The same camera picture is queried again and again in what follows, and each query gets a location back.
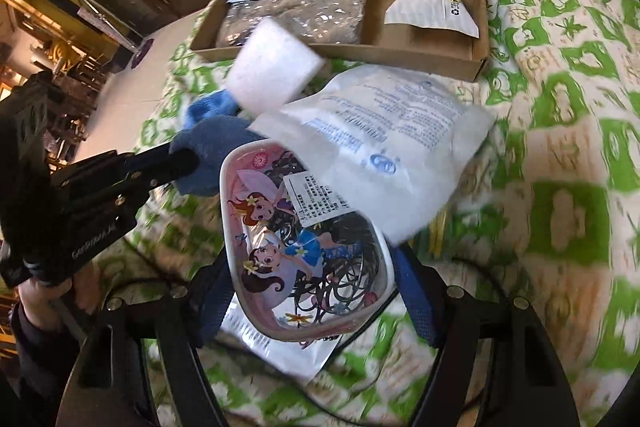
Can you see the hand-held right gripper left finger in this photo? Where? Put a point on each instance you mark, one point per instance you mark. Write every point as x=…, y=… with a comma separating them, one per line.
x=207, y=307

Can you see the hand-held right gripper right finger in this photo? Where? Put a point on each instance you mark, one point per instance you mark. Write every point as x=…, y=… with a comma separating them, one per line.
x=415, y=297

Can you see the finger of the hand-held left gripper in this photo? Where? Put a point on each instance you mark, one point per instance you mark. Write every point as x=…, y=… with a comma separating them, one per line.
x=170, y=168
x=145, y=153

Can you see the blue towel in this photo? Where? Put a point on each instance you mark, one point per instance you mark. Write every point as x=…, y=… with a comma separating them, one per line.
x=215, y=142

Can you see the clear bag coloured bands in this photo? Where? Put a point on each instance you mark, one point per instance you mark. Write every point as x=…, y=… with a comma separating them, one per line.
x=440, y=232

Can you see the clear packet white gauze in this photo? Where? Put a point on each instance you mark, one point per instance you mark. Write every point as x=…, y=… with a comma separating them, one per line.
x=295, y=357

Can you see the pink cartoon tin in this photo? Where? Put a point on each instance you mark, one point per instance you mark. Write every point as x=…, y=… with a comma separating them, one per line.
x=280, y=232

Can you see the white foam block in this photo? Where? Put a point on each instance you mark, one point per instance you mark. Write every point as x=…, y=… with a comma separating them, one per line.
x=275, y=67

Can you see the large white packet blue print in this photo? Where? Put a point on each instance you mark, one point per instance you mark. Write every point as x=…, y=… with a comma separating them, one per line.
x=400, y=147

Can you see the clear bag brown contents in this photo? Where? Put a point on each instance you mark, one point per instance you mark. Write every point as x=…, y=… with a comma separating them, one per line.
x=310, y=7

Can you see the shallow cardboard box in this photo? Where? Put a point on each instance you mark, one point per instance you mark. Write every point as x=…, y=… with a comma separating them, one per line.
x=380, y=37

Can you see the white packet red print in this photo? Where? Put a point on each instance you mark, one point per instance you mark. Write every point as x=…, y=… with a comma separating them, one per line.
x=425, y=12

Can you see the person's left forearm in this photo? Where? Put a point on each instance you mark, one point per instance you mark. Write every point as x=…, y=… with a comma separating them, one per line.
x=35, y=367

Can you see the person's left hand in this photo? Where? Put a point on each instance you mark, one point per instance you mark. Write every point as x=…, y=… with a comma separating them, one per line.
x=40, y=302

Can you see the purple floor object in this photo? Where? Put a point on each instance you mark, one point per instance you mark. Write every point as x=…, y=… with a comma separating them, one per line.
x=141, y=52

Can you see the wooden furniture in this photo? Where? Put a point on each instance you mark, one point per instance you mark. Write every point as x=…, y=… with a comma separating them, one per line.
x=75, y=72

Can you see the green white printed blanket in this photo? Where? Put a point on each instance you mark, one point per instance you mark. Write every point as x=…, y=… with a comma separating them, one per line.
x=550, y=107

